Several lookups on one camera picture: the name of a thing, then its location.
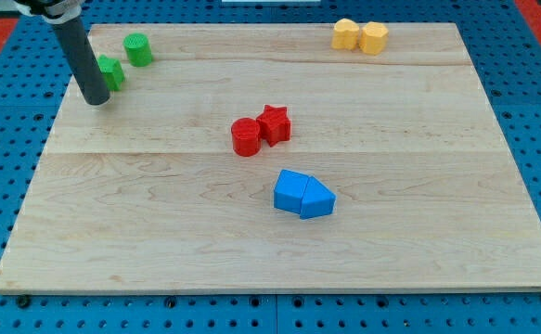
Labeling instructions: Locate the green star block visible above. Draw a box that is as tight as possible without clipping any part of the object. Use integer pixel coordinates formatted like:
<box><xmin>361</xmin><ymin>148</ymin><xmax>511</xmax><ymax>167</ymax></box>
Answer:
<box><xmin>97</xmin><ymin>55</ymin><xmax>125</xmax><ymax>91</ymax></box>

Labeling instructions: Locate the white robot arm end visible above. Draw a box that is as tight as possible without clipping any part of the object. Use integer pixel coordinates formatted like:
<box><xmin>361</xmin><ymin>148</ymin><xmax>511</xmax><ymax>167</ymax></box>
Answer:
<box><xmin>14</xmin><ymin>0</ymin><xmax>85</xmax><ymax>24</ymax></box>

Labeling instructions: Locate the red star block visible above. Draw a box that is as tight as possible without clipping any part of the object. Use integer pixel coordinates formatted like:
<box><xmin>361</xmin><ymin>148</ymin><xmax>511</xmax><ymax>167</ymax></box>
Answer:
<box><xmin>256</xmin><ymin>105</ymin><xmax>291</xmax><ymax>147</ymax></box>

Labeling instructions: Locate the blue cube block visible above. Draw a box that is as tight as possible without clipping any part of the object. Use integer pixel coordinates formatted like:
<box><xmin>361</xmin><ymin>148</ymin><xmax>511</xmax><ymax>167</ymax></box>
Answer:
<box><xmin>274</xmin><ymin>169</ymin><xmax>310</xmax><ymax>214</ymax></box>

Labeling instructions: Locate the red cylinder block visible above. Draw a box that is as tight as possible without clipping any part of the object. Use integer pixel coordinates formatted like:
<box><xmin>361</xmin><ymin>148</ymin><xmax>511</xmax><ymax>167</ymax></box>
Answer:
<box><xmin>231</xmin><ymin>118</ymin><xmax>261</xmax><ymax>157</ymax></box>

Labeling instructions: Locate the wooden board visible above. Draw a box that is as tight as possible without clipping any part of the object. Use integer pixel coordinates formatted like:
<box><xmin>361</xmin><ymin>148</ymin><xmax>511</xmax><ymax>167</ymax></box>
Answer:
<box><xmin>0</xmin><ymin>23</ymin><xmax>541</xmax><ymax>295</ymax></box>

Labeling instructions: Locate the blue triangular prism block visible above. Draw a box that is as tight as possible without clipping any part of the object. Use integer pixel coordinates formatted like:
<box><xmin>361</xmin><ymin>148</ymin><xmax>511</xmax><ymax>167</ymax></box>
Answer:
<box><xmin>300</xmin><ymin>176</ymin><xmax>336</xmax><ymax>219</ymax></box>

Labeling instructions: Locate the yellow hexagon block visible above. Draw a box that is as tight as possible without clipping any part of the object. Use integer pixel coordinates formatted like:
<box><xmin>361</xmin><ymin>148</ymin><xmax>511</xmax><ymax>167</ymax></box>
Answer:
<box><xmin>358</xmin><ymin>21</ymin><xmax>389</xmax><ymax>56</ymax></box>

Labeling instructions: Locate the green cylinder block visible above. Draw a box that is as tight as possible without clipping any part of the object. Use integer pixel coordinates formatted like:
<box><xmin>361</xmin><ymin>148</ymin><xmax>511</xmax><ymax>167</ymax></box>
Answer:
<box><xmin>122</xmin><ymin>32</ymin><xmax>153</xmax><ymax>67</ymax></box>

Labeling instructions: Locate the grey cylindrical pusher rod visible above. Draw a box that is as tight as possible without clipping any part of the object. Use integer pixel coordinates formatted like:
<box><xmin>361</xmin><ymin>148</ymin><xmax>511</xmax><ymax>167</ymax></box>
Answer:
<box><xmin>52</xmin><ymin>16</ymin><xmax>110</xmax><ymax>106</ymax></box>

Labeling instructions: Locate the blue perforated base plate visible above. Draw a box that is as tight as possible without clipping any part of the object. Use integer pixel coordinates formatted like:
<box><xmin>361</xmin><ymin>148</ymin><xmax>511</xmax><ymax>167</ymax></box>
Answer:
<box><xmin>0</xmin><ymin>0</ymin><xmax>541</xmax><ymax>333</ymax></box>

